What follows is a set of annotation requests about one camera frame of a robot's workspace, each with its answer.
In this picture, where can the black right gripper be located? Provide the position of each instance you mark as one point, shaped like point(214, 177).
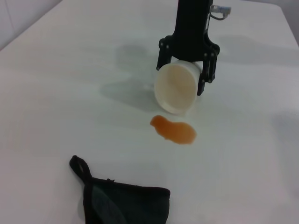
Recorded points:
point(191, 35)

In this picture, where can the white paper cup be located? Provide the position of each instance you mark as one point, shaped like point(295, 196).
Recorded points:
point(175, 88)

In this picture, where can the dark blue rag with loop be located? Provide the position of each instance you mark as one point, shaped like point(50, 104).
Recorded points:
point(130, 203)

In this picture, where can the orange-brown liquid stain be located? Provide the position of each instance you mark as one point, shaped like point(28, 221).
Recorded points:
point(175, 131)

